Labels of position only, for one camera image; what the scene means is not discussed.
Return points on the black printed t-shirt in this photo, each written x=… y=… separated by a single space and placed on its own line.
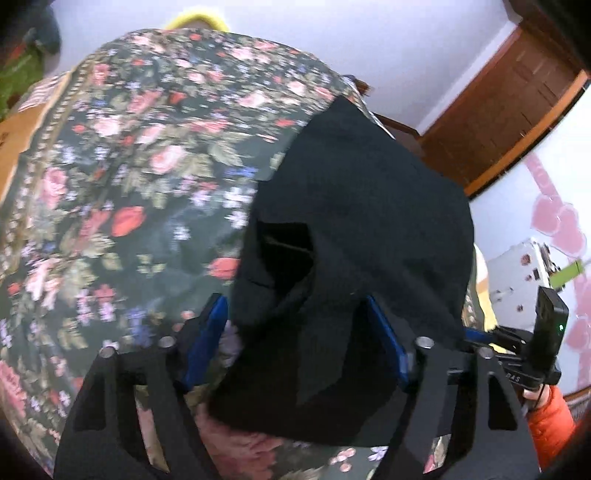
x=364 y=240

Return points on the white electronics board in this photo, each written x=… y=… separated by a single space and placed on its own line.
x=519 y=277

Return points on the yellow padded bed rail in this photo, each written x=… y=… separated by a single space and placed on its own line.
x=198 y=21

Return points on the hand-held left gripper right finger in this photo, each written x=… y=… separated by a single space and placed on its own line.
x=388 y=339

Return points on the wooden lap desk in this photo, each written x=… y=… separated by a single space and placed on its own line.
x=14 y=147

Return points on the striped cloth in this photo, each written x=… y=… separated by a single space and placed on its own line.
x=41 y=92

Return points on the floral blanket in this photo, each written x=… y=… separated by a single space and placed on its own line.
x=129 y=207

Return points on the person's right forearm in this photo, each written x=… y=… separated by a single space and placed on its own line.
x=551 y=422

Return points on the brown wooden door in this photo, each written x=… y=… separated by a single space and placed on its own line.
x=521 y=106

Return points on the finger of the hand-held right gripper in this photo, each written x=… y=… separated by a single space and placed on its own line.
x=482 y=336

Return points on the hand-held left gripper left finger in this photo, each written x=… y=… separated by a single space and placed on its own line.
x=205 y=339

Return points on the green storage bag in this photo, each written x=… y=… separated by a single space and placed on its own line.
x=16 y=78

